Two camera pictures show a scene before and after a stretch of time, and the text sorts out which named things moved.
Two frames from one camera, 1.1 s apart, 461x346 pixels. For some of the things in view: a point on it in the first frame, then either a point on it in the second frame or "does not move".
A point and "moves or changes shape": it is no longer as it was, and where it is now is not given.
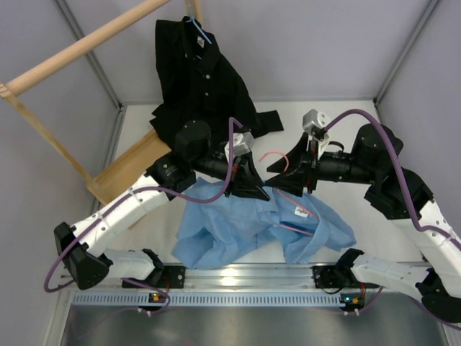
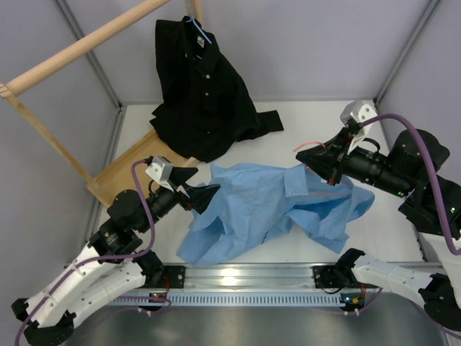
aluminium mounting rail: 227,277 does not move
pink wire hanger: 292,200 -> 314,171
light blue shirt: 300,228 moves or changes shape
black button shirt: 197,83 does not move
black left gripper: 245,181 -> 200,197
